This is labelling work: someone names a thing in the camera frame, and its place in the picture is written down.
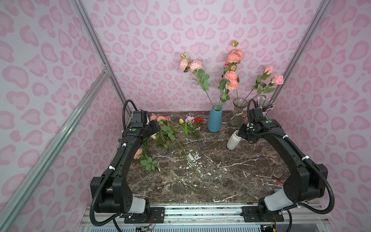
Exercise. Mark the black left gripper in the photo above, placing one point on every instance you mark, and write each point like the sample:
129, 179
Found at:
153, 129

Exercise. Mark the red carnation flower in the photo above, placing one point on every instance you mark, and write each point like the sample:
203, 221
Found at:
198, 120

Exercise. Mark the teal cylindrical vase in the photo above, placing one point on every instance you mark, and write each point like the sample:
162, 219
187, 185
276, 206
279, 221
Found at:
215, 118

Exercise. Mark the bunch of artificial flowers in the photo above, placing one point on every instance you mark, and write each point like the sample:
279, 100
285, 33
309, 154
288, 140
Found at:
166, 138

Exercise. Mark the clear ribbed glass vase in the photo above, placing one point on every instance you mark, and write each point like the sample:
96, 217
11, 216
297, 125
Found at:
239, 104

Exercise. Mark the light pink rose with stem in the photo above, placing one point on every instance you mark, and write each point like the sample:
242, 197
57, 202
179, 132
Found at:
266, 84

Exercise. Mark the pink peony flower branch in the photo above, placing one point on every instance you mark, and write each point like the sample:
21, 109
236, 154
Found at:
233, 58

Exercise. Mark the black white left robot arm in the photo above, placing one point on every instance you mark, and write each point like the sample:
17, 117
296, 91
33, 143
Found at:
111, 194

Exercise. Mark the light pink carnation flower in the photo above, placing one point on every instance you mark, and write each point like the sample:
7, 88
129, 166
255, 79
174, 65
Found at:
189, 119

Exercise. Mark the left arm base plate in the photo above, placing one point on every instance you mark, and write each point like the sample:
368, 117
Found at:
154, 214

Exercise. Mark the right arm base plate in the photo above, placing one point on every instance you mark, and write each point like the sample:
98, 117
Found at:
257, 214

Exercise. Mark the pink cup of straws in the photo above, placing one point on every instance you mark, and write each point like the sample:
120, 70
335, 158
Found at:
265, 104

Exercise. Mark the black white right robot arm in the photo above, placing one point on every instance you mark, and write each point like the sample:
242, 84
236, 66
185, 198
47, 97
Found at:
307, 179

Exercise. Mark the pink rose with long stem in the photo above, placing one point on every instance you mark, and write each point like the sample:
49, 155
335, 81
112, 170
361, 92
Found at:
268, 71

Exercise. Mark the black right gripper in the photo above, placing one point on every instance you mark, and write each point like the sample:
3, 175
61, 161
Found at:
244, 133

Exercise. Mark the pale pink peony branch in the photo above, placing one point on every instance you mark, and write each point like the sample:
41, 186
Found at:
187, 65

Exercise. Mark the white ribbed ceramic vase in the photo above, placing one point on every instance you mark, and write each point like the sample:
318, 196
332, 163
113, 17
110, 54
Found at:
234, 140

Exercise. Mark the coral peony flower branch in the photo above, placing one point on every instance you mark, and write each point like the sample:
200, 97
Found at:
229, 82

